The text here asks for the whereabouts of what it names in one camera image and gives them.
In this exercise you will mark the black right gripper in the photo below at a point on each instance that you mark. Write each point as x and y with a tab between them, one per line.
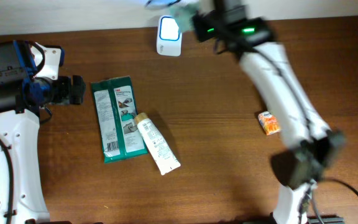
201	25

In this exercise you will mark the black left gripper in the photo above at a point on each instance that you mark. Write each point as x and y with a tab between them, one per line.
70	95

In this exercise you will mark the green wipes packet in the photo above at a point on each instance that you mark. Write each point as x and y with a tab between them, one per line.
114	100

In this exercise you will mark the teal tissue pack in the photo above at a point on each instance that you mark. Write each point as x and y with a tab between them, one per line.
183	13

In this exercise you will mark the orange tissue pack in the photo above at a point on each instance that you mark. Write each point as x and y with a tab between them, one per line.
269	123

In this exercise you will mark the white cream tube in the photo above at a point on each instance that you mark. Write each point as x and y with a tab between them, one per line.
158	147

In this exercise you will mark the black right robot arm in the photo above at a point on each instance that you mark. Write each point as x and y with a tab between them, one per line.
311	145

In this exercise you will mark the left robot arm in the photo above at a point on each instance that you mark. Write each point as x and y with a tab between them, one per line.
29	84

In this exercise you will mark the white barcode scanner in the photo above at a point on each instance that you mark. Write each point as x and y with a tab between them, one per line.
168	37

